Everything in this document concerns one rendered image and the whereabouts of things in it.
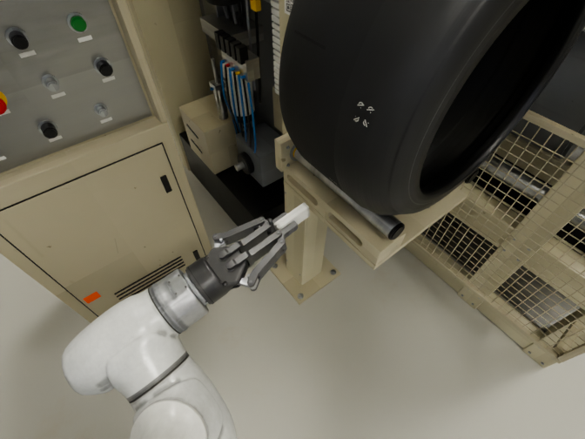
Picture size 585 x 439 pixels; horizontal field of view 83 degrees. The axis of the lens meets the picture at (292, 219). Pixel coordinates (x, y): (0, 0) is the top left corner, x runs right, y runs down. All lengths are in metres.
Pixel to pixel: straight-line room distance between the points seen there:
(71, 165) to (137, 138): 0.18
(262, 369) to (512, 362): 1.06
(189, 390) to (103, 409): 1.14
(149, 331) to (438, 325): 1.38
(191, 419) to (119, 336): 0.15
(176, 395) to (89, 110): 0.75
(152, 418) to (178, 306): 0.15
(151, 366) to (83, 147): 0.69
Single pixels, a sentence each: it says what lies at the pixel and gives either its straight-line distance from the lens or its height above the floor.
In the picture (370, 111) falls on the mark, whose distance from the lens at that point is 0.46.
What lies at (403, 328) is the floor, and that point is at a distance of 1.65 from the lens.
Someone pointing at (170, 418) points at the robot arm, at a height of 0.98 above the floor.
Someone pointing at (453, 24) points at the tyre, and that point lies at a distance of 0.45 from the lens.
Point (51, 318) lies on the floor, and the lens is 1.94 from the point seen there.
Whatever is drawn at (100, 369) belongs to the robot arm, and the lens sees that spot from 0.57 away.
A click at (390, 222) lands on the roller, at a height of 0.92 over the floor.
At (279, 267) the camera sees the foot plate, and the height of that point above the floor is 0.01.
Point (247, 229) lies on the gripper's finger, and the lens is 0.59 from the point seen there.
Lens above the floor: 1.48
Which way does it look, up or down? 52 degrees down
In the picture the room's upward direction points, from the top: straight up
